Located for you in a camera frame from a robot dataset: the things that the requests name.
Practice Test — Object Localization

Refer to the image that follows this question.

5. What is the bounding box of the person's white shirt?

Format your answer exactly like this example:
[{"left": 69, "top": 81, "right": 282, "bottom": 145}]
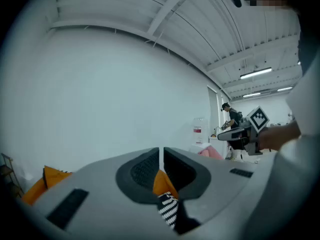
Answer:
[{"left": 243, "top": 58, "right": 320, "bottom": 240}]

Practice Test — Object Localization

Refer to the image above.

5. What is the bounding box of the pink fabric item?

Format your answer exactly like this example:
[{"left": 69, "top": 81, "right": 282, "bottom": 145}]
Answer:
[{"left": 198, "top": 144, "right": 224, "bottom": 161}]

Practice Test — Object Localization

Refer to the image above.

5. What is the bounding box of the clear box with red label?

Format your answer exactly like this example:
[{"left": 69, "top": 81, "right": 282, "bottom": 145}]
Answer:
[{"left": 191, "top": 117, "right": 210, "bottom": 146}]

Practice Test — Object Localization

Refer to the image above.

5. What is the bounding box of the person's right hand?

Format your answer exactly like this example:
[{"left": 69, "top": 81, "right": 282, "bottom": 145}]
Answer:
[{"left": 258, "top": 126, "right": 285, "bottom": 152}]

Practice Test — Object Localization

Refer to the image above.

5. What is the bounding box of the white door panel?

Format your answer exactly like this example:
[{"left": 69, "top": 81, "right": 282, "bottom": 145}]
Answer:
[{"left": 207, "top": 84, "right": 221, "bottom": 138}]

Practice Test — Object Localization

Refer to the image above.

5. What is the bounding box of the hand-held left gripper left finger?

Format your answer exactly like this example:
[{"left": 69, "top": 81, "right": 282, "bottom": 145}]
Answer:
[{"left": 115, "top": 147, "right": 160, "bottom": 205}]

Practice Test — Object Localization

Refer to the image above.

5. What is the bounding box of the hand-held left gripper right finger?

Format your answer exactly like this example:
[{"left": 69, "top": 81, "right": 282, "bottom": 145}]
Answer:
[{"left": 163, "top": 146, "right": 212, "bottom": 201}]

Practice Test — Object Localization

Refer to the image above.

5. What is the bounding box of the white cabinet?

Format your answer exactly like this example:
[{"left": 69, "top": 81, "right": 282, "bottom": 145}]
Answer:
[{"left": 208, "top": 134, "right": 232, "bottom": 160}]

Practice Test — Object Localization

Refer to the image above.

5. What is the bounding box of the person's right forearm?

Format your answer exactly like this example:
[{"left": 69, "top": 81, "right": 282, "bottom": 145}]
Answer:
[{"left": 278, "top": 120, "right": 302, "bottom": 149}]

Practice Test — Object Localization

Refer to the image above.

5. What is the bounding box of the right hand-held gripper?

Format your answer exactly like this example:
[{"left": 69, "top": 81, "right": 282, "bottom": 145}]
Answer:
[{"left": 216, "top": 105, "right": 271, "bottom": 156}]

